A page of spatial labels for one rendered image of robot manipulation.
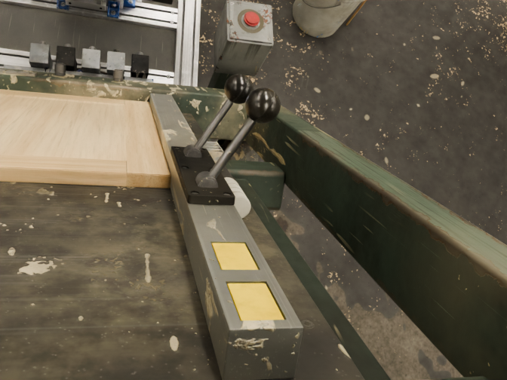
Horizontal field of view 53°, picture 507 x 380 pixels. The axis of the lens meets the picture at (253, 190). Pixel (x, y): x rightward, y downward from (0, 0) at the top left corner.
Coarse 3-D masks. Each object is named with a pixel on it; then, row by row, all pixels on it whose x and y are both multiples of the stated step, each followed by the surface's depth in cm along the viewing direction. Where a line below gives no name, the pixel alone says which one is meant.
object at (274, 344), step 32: (160, 96) 116; (160, 128) 87; (192, 224) 48; (224, 224) 48; (192, 256) 47; (256, 256) 42; (224, 288) 37; (224, 320) 33; (256, 320) 33; (288, 320) 34; (224, 352) 33; (256, 352) 33; (288, 352) 34
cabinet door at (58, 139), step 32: (0, 96) 105; (32, 96) 108; (64, 96) 113; (0, 128) 81; (32, 128) 83; (64, 128) 86; (96, 128) 89; (128, 128) 90; (0, 160) 65; (32, 160) 66; (64, 160) 68; (96, 160) 70; (128, 160) 72; (160, 160) 74
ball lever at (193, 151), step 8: (232, 80) 64; (240, 80) 64; (248, 80) 64; (224, 88) 65; (232, 88) 64; (240, 88) 64; (248, 88) 64; (232, 96) 64; (240, 96) 64; (224, 104) 66; (232, 104) 66; (224, 112) 66; (216, 120) 66; (208, 128) 66; (208, 136) 66; (200, 144) 66; (184, 152) 67; (192, 152) 66; (200, 152) 66
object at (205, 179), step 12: (252, 96) 53; (264, 96) 53; (276, 96) 54; (252, 108) 53; (264, 108) 53; (276, 108) 53; (252, 120) 55; (264, 120) 54; (240, 132) 55; (240, 144) 55; (228, 156) 55; (216, 168) 55; (204, 180) 54; (216, 180) 55
